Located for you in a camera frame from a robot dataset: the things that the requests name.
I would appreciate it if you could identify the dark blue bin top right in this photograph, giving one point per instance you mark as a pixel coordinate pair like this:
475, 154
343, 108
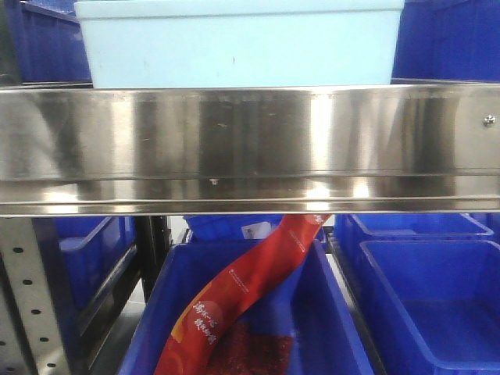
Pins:
448, 40

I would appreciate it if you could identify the perforated metal shelf post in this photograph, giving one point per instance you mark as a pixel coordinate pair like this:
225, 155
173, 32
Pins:
41, 289

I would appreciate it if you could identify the dark blue bin back right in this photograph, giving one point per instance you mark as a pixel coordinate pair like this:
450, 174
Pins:
351, 229

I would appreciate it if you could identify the red snack bag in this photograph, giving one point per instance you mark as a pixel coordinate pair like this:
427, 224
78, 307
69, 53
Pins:
237, 287

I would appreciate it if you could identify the dark blue bin with bag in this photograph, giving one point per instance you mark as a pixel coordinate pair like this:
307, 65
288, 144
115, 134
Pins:
308, 307

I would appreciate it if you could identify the dark blue bin front right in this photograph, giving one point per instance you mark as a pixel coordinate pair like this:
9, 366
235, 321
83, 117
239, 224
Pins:
433, 306

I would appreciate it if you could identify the dark blue bin top left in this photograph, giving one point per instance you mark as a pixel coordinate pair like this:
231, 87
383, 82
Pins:
48, 41

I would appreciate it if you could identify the dark blue bin far left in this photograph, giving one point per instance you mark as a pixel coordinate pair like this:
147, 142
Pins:
91, 246

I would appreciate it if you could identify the light blue plastic bin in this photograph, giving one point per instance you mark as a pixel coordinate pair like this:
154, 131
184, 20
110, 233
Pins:
239, 44

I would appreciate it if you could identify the dark blue bin back middle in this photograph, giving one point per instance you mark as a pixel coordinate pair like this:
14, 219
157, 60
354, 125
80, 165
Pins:
209, 228

